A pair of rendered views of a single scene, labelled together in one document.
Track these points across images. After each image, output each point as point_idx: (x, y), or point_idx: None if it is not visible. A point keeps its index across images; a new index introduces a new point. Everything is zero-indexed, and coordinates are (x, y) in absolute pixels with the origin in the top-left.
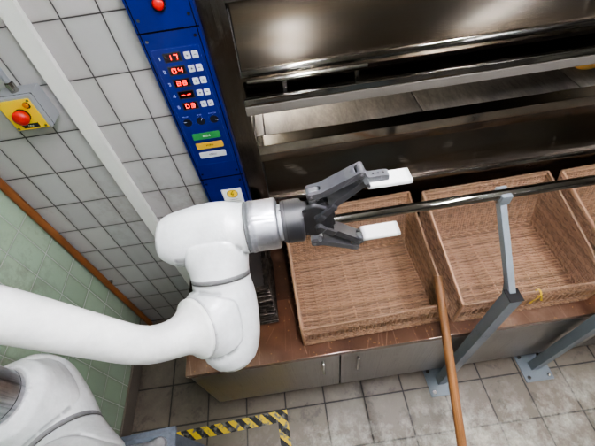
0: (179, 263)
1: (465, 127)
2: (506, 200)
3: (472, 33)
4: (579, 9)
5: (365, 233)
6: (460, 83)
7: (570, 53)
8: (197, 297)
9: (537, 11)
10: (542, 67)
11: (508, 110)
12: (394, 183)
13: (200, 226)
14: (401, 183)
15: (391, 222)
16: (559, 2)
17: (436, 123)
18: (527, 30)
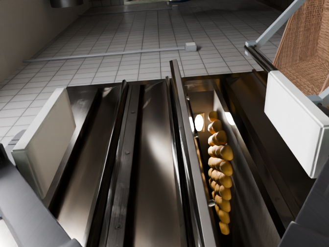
0: None
1: (292, 203)
2: (310, 97)
3: (178, 231)
4: (168, 166)
5: (311, 141)
6: (209, 215)
7: (183, 148)
8: None
9: (167, 189)
10: (194, 159)
11: (261, 174)
12: (42, 109)
13: None
14: (53, 99)
15: (268, 114)
16: (162, 180)
17: None
18: (176, 188)
